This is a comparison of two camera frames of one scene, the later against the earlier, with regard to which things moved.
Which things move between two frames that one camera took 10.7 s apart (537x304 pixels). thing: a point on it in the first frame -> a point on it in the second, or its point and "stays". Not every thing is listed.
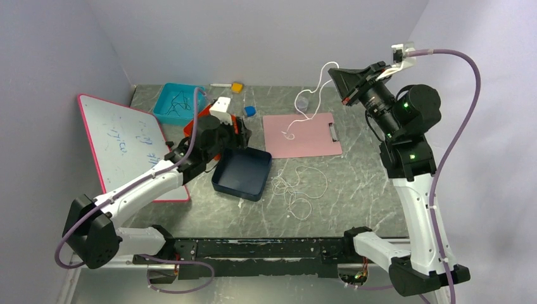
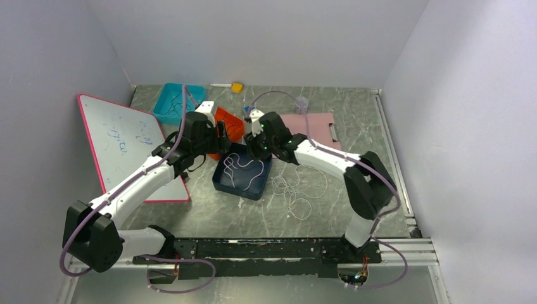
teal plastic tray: (176, 104) stays
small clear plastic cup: (302, 103) stays
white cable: (291, 136) -> (242, 166)
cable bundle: (311, 183) stays
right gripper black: (353, 84) -> (252, 142)
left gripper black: (239, 140) -> (220, 144)
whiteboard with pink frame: (124, 140) stays
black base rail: (258, 258) stays
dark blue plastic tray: (242, 172) stays
